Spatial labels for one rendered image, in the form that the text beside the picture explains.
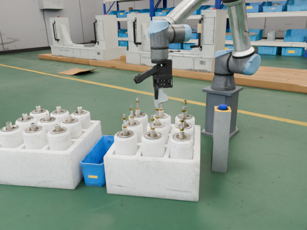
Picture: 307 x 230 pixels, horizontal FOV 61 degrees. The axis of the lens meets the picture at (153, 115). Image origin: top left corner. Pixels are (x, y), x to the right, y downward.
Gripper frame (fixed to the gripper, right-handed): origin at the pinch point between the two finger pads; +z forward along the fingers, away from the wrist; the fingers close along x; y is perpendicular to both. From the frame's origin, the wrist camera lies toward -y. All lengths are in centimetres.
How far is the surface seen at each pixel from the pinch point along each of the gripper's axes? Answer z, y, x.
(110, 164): 19.8, -19.8, -15.6
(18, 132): 11, -62, 0
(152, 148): 12.9, -2.2, -16.3
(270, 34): -3, 246, 418
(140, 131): 12.0, -7.4, -0.7
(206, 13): -41, 71, 214
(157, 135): 9.3, 0.2, -11.8
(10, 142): 14, -65, -3
